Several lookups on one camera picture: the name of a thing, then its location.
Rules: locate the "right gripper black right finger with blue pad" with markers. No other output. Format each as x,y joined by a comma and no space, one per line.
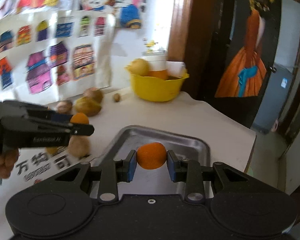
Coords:
192,174

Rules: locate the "brown kiwi fruit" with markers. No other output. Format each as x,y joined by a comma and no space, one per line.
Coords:
94,93

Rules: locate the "orange dress painting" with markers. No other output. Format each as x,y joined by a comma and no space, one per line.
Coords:
253,42

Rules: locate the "grey washing machine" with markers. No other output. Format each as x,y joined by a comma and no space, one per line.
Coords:
274,98

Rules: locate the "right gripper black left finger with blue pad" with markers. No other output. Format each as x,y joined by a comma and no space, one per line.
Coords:
111,172

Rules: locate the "person's left hand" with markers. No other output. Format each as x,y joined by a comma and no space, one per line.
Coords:
7,162

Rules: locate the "white printed tablecloth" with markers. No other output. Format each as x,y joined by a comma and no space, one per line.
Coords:
229,141

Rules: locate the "round brown melon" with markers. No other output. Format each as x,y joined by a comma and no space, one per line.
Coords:
79,146

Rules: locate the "white cup in bowl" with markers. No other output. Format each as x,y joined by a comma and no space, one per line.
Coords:
156,59

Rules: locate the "yellow plastic bowl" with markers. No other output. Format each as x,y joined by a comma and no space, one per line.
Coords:
154,89

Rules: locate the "houses drawing poster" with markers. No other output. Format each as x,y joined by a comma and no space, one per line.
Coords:
54,55

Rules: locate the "orange in bowl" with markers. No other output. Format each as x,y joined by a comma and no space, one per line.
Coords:
161,74

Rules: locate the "white paper roll in bowl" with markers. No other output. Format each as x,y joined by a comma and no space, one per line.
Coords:
175,69

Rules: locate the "small brown nut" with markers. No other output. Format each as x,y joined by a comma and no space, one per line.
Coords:
117,97

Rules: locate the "steel tray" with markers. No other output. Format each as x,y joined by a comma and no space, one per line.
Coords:
155,181

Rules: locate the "yellow mango fruit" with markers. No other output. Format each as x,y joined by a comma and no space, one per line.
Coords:
55,150

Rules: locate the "yellow pear in bowl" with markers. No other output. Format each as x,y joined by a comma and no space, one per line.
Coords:
139,67

